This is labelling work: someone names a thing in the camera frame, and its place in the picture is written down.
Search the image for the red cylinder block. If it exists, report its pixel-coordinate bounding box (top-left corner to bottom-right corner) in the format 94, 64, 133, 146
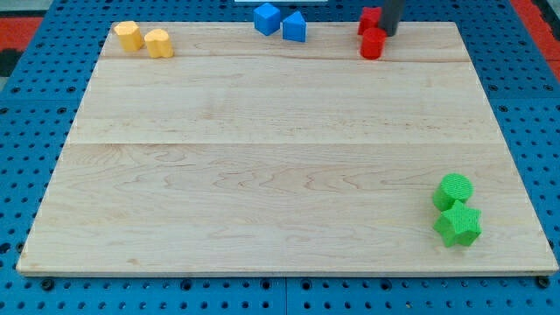
360, 28, 387, 60

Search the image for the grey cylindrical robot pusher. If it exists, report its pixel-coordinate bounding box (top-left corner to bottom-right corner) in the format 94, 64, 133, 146
378, 0, 406, 37

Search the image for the yellow hexagon block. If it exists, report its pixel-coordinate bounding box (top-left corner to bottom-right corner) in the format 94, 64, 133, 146
114, 21, 144, 52

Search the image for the green cylinder block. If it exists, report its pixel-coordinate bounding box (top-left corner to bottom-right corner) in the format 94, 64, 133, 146
432, 173, 473, 212

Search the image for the yellow heart block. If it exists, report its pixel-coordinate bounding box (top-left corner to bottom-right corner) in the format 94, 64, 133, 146
144, 29, 174, 59

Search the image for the blue cube block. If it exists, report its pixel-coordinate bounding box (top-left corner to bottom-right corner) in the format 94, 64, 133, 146
253, 3, 281, 36

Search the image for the green star block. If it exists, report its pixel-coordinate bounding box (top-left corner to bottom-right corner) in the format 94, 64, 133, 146
433, 200, 482, 247

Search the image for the blue triangle block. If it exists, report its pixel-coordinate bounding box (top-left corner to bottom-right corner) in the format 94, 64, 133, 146
282, 11, 307, 42

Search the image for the light wooden board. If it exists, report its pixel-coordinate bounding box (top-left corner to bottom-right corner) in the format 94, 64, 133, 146
17, 22, 558, 277

